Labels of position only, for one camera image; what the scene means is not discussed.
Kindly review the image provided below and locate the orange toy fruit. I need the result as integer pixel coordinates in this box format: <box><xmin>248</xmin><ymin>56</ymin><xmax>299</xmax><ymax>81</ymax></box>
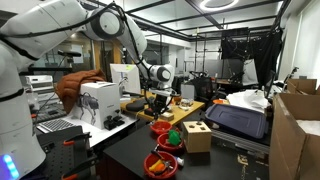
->
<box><xmin>155</xmin><ymin>163</ymin><xmax>167</xmax><ymax>173</ymax></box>

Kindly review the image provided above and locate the large cardboard box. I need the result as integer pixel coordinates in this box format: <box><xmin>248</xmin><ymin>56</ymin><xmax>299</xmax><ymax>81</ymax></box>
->
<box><xmin>269</xmin><ymin>92</ymin><xmax>320</xmax><ymax>180</ymax></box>

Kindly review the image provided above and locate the red plastic bowl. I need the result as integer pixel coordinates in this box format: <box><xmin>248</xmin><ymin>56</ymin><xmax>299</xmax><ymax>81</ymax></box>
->
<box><xmin>149</xmin><ymin>120</ymin><xmax>173</xmax><ymax>136</ymax></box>
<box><xmin>143</xmin><ymin>150</ymin><xmax>180</xmax><ymax>180</ymax></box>
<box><xmin>156</xmin><ymin>132</ymin><xmax>185</xmax><ymax>154</ymax></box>

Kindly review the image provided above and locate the grey box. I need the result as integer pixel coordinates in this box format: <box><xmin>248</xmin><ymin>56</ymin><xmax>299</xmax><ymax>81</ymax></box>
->
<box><xmin>179</xmin><ymin>83</ymin><xmax>196</xmax><ymax>100</ymax></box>

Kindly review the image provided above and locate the wooden table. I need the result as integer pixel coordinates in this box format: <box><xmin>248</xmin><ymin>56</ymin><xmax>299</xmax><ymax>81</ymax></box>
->
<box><xmin>119</xmin><ymin>89</ymin><xmax>206</xmax><ymax>128</ymax></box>

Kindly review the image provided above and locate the black clamp orange handle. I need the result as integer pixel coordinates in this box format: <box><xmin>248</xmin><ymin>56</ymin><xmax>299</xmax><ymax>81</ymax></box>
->
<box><xmin>61</xmin><ymin>155</ymin><xmax>99</xmax><ymax>180</ymax></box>
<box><xmin>63</xmin><ymin>132</ymin><xmax>93</xmax><ymax>147</ymax></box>

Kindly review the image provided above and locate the open cardboard box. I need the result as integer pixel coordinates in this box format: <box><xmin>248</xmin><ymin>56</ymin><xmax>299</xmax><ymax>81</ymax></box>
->
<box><xmin>286</xmin><ymin>78</ymin><xmax>320</xmax><ymax>95</ymax></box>

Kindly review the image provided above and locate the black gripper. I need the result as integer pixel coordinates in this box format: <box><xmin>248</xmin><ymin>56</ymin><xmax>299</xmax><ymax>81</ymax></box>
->
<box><xmin>151</xmin><ymin>95</ymin><xmax>171</xmax><ymax>118</ymax></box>

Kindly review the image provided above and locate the dark blue bin lid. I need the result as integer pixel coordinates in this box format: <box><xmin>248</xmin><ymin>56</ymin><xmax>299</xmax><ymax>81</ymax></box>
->
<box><xmin>204</xmin><ymin>103</ymin><xmax>269</xmax><ymax>139</ymax></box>

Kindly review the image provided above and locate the white desk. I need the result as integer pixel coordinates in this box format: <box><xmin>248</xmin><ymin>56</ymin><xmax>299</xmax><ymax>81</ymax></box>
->
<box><xmin>34</xmin><ymin>109</ymin><xmax>138</xmax><ymax>148</ymax></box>

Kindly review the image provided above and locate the white lab instrument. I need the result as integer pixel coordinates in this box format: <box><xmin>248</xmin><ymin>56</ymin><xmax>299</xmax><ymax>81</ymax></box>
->
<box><xmin>24</xmin><ymin>75</ymin><xmax>54</xmax><ymax>95</ymax></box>

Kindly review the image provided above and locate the ring ceiling light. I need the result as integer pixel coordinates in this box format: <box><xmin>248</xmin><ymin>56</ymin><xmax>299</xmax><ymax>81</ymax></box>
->
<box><xmin>199</xmin><ymin>0</ymin><xmax>240</xmax><ymax>13</ymax></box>

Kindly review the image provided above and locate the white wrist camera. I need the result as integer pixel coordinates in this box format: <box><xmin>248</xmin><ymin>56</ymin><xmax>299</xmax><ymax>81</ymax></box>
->
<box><xmin>148</xmin><ymin>88</ymin><xmax>172</xmax><ymax>98</ymax></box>

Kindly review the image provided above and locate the black office chair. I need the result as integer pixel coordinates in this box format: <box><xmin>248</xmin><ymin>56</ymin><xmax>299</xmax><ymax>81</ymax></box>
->
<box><xmin>191</xmin><ymin>75</ymin><xmax>214</xmax><ymax>101</ymax></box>

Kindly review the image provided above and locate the silver keyboard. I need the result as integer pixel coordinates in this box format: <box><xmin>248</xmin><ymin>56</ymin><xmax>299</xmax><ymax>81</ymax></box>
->
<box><xmin>36</xmin><ymin>118</ymin><xmax>76</xmax><ymax>134</ymax></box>

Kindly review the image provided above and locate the brown puffer jacket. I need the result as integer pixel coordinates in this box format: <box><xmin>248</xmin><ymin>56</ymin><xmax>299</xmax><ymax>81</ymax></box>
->
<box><xmin>54</xmin><ymin>69</ymin><xmax>108</xmax><ymax>114</ymax></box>

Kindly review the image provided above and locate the white paper pile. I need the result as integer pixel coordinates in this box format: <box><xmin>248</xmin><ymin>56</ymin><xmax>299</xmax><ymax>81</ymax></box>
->
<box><xmin>226</xmin><ymin>89</ymin><xmax>272</xmax><ymax>113</ymax></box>

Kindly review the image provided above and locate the green plastic toy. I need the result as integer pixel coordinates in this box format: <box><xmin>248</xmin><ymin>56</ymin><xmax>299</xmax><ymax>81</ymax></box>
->
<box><xmin>167</xmin><ymin>129</ymin><xmax>182</xmax><ymax>147</ymax></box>

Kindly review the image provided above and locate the black curtain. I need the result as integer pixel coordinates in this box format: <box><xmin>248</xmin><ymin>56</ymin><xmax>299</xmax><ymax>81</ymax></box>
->
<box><xmin>221</xmin><ymin>28</ymin><xmax>284</xmax><ymax>88</ymax></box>

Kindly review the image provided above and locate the white computer monitor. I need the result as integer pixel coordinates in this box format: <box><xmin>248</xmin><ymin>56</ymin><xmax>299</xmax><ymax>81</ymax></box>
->
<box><xmin>109</xmin><ymin>63</ymin><xmax>143</xmax><ymax>96</ymax></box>

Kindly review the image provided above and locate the clear glass jar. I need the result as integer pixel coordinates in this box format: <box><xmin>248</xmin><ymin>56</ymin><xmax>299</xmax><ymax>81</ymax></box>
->
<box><xmin>179</xmin><ymin>98</ymin><xmax>195</xmax><ymax>111</ymax></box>

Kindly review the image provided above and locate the yellow toy banana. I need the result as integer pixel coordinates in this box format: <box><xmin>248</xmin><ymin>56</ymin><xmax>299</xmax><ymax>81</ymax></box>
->
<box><xmin>148</xmin><ymin>161</ymin><xmax>163</xmax><ymax>173</ymax></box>

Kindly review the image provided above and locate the black perforated board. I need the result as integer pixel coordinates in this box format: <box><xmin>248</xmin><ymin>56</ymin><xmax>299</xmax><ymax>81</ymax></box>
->
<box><xmin>36</xmin><ymin>125</ymin><xmax>98</xmax><ymax>180</ymax></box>

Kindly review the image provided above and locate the blue white toothpaste tube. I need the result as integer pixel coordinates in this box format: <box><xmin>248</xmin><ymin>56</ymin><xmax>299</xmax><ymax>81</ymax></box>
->
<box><xmin>173</xmin><ymin>155</ymin><xmax>185</xmax><ymax>167</ymax></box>

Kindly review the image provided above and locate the wooden shape sorter box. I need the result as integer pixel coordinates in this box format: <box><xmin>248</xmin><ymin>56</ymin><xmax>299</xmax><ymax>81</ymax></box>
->
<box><xmin>181</xmin><ymin>120</ymin><xmax>213</xmax><ymax>154</ymax></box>

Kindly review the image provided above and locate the small tan cardboard box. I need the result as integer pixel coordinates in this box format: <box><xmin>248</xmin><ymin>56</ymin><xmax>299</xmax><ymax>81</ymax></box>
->
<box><xmin>159</xmin><ymin>111</ymin><xmax>175</xmax><ymax>122</ymax></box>

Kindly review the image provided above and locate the black pouch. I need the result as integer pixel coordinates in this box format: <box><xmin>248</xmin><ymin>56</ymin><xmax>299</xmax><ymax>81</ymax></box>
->
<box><xmin>125</xmin><ymin>98</ymin><xmax>150</xmax><ymax>113</ymax></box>

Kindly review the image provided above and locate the black camera on stand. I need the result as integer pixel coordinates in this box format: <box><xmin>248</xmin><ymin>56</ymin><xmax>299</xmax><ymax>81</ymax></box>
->
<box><xmin>57</xmin><ymin>49</ymin><xmax>83</xmax><ymax>73</ymax></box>

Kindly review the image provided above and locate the white robot dog box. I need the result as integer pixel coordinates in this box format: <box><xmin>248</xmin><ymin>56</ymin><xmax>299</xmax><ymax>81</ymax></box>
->
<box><xmin>71</xmin><ymin>81</ymin><xmax>122</xmax><ymax>130</ymax></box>

